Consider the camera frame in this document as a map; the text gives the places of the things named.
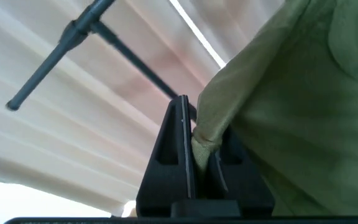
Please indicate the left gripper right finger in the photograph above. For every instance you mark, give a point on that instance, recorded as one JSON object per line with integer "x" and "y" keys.
{"x": 244, "y": 186}

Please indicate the black clothes rack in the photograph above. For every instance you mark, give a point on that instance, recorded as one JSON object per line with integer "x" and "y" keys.
{"x": 73, "y": 31}

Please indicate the beige curtain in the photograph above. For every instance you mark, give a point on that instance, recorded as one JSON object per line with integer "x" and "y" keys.
{"x": 73, "y": 140}

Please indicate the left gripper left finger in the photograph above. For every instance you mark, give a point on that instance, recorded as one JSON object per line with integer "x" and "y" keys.
{"x": 166, "y": 180}

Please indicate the green long-sleeved shirt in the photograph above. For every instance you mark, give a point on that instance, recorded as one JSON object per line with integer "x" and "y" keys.
{"x": 306, "y": 109}

